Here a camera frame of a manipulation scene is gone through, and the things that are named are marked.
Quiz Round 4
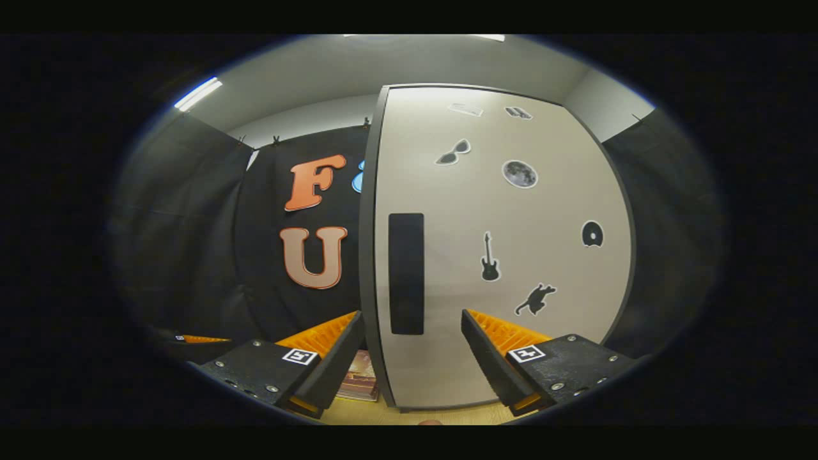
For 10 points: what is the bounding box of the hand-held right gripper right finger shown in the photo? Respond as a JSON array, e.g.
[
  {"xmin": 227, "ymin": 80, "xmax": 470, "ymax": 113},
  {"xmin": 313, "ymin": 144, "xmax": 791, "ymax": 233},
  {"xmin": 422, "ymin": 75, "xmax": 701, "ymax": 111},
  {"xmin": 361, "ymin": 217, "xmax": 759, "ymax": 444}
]
[{"xmin": 461, "ymin": 309, "xmax": 643, "ymax": 416}]

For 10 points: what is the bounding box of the book with fire cover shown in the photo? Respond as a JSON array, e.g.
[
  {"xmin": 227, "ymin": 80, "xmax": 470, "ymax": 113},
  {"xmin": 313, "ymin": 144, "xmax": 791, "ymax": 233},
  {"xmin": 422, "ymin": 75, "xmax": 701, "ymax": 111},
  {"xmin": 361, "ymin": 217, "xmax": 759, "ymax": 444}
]
[{"xmin": 336, "ymin": 349, "xmax": 380, "ymax": 403}]

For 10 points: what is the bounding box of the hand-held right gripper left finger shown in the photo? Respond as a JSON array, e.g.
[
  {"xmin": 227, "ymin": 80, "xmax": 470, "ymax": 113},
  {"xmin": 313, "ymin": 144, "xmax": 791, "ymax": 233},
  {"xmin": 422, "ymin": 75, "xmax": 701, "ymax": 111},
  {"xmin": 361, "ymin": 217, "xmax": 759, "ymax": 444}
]
[{"xmin": 189, "ymin": 311, "xmax": 365, "ymax": 419}]

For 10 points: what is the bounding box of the narrow ceiling light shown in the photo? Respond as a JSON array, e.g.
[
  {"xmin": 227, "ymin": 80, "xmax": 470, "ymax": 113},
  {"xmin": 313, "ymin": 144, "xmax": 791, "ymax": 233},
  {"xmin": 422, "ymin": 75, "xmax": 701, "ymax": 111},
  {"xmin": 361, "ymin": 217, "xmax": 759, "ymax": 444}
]
[{"xmin": 174, "ymin": 77, "xmax": 223, "ymax": 112}]

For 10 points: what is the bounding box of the black cabinet door handle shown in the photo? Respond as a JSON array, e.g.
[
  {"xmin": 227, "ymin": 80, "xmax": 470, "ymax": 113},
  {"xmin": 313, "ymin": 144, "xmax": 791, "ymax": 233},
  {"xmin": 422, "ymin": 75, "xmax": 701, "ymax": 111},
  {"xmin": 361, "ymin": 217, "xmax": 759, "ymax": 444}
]
[{"xmin": 389, "ymin": 213, "xmax": 425, "ymax": 335}]

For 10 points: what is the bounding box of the grey cabinet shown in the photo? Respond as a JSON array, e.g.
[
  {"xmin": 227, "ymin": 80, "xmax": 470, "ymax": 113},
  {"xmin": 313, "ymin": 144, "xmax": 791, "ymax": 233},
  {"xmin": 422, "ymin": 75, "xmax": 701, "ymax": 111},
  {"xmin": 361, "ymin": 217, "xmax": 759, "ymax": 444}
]
[{"xmin": 358, "ymin": 83, "xmax": 637, "ymax": 413}]

